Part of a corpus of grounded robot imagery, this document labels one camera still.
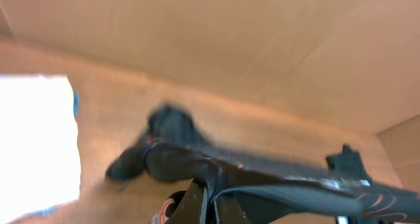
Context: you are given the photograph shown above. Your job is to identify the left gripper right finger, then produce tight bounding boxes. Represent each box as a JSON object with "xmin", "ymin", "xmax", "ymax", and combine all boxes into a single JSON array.
[{"xmin": 213, "ymin": 195, "xmax": 251, "ymax": 224}]

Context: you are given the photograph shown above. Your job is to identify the black orange patterned jersey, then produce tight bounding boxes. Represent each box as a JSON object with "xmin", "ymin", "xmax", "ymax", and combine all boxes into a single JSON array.
[{"xmin": 106, "ymin": 104, "xmax": 419, "ymax": 223}]

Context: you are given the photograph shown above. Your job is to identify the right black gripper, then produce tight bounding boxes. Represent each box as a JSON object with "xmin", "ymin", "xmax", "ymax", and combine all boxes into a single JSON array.
[{"xmin": 325, "ymin": 144, "xmax": 373, "ymax": 185}]

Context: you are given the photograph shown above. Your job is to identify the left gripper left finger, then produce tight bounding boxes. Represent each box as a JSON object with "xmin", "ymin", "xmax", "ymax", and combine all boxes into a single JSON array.
[{"xmin": 166, "ymin": 180, "xmax": 208, "ymax": 224}]

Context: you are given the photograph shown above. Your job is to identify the white folded shorts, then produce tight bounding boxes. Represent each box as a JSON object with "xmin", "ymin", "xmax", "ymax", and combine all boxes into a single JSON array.
[{"xmin": 1, "ymin": 75, "xmax": 81, "ymax": 223}]

